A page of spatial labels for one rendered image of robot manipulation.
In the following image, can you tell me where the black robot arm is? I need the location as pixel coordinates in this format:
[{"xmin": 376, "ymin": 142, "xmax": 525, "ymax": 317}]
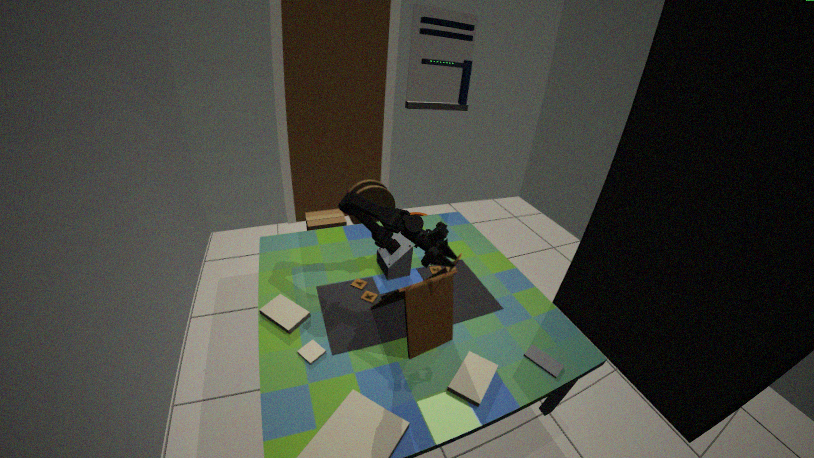
[{"xmin": 338, "ymin": 190, "xmax": 449, "ymax": 255}]

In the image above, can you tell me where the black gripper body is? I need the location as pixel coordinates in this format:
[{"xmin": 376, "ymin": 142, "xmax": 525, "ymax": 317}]
[{"xmin": 413, "ymin": 229, "xmax": 447, "ymax": 268}]

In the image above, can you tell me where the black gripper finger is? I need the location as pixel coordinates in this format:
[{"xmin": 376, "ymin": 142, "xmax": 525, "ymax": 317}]
[
  {"xmin": 430, "ymin": 249, "xmax": 455, "ymax": 268},
  {"xmin": 439, "ymin": 238, "xmax": 458, "ymax": 260}
]

